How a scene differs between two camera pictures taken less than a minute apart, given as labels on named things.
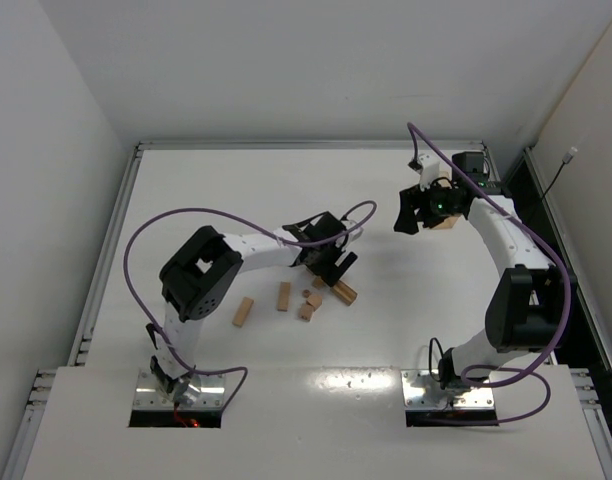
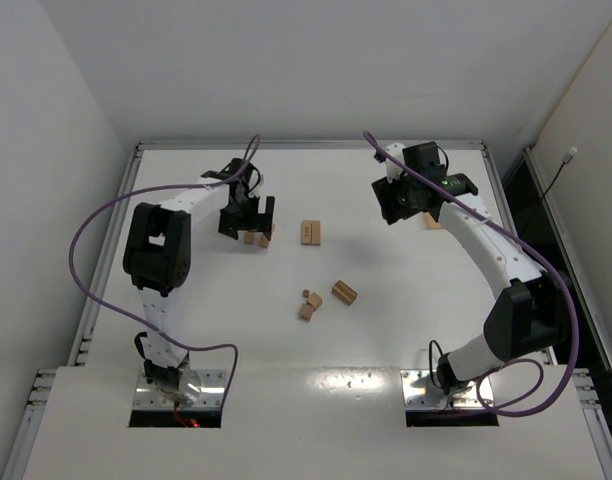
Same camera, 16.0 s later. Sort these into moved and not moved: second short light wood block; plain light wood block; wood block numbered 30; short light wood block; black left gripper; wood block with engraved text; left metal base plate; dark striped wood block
Moved: black left gripper; wood block numbered 30; wood block with engraved text; plain light wood block
Not moved: short light wood block; left metal base plate; second short light wood block; dark striped wood block
